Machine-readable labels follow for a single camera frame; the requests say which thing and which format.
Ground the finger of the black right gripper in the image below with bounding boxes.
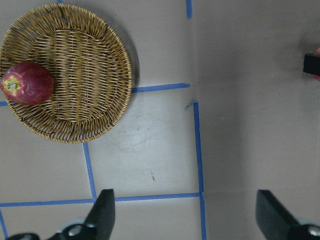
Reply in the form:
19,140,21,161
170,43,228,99
303,53,320,76

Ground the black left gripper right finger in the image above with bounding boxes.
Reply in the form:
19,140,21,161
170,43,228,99
255,189,320,240

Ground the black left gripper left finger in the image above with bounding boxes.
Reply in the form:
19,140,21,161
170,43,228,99
84,189,116,240

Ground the yellow-red apple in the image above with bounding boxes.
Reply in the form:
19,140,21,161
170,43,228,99
313,47,320,82

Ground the brown wicker basket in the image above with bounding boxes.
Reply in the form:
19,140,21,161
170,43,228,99
0,3,133,144

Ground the dark red apple in basket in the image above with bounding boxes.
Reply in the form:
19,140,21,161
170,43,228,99
0,61,55,106

